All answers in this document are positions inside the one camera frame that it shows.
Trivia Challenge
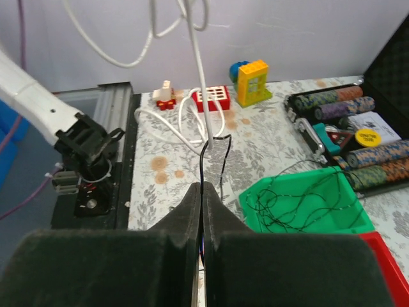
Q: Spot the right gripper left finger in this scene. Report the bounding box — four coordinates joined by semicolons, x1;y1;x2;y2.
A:
1;184;201;306

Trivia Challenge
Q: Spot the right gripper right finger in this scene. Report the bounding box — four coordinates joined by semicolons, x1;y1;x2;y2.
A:
203;182;394;306

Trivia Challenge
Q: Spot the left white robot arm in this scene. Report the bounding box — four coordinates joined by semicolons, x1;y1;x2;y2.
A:
1;53;125;217

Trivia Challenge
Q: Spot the left green bin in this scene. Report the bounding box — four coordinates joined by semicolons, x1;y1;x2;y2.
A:
239;167;375;234

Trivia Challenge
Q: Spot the floral table mat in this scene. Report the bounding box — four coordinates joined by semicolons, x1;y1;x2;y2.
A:
128;77;408;269

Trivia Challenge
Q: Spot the red bin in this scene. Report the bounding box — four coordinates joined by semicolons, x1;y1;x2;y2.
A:
359;232;409;307

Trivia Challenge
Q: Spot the small red white toy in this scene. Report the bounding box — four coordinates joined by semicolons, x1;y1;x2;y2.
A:
152;80;176;111

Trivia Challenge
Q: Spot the red window toy brick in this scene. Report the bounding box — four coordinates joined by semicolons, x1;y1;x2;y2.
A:
192;86;231;113

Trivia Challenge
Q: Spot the green toy brick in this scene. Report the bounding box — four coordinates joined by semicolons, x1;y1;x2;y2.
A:
235;82;273;108

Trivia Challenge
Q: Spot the black poker chip case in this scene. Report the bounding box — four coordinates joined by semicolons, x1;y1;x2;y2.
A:
284;19;408;196

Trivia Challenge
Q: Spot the yellow toy brick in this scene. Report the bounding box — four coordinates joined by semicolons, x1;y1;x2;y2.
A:
236;59;270;108

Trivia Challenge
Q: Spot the blue toy brick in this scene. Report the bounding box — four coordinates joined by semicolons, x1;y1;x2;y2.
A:
229;61;249;84

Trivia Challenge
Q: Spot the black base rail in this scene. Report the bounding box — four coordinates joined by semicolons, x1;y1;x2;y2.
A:
50;83;141;230

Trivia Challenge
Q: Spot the aluminium frame rail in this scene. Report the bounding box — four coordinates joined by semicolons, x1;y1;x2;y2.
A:
55;83;139;164

